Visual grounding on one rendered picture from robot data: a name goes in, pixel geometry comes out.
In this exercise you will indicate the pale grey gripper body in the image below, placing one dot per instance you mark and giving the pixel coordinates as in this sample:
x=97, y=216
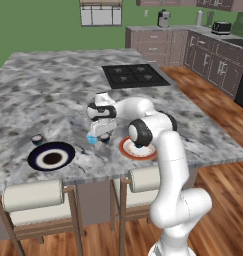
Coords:
x=103, y=128

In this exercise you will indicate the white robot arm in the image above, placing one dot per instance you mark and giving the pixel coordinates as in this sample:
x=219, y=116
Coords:
x=171, y=173

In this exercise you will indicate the dark blue yogurt container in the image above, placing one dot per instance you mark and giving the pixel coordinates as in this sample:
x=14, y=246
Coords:
x=36, y=139
x=105, y=138

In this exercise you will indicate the light blue yogurt container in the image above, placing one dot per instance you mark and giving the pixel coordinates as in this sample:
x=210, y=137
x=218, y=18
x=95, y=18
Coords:
x=92, y=139

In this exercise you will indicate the orange rimmed white plate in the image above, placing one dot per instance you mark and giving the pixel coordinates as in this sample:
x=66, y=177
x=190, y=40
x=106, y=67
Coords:
x=130, y=149

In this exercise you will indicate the dark teal yogurt container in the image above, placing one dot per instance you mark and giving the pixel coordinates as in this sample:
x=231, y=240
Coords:
x=139, y=145

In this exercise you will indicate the dark blue plate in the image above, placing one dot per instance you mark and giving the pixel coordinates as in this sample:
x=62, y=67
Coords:
x=51, y=156

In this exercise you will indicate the black hob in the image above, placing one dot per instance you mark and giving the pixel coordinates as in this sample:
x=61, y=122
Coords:
x=135, y=75

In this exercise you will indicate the wooden stool with cream cushion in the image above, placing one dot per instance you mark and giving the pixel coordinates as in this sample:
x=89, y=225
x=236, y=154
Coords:
x=33, y=203
x=139, y=186

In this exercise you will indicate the white framed window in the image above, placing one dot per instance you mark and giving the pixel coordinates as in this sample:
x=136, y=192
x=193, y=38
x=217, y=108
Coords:
x=100, y=14

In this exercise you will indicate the grey lower cupboard run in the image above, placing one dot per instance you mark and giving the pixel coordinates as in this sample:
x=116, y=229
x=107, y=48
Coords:
x=196, y=53

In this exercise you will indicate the grey cupboard run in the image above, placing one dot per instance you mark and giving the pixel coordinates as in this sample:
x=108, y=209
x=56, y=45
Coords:
x=196, y=53
x=199, y=4

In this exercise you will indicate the silver coffee machine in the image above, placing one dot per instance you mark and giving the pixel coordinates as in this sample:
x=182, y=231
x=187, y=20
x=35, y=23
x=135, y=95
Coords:
x=163, y=18

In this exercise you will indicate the white paper towel roll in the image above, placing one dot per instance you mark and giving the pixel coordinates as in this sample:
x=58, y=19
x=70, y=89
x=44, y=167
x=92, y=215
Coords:
x=199, y=18

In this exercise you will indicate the dark green bottle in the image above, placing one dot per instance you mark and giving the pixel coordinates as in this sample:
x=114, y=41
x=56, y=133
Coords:
x=209, y=18

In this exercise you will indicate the black and white toaster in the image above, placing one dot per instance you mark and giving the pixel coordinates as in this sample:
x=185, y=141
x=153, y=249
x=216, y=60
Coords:
x=221, y=28

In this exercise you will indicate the grey upper cupboard run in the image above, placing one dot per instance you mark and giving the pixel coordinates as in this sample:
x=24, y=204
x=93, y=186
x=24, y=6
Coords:
x=199, y=4

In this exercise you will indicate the white wall socket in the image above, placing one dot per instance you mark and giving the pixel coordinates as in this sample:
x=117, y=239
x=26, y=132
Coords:
x=146, y=13

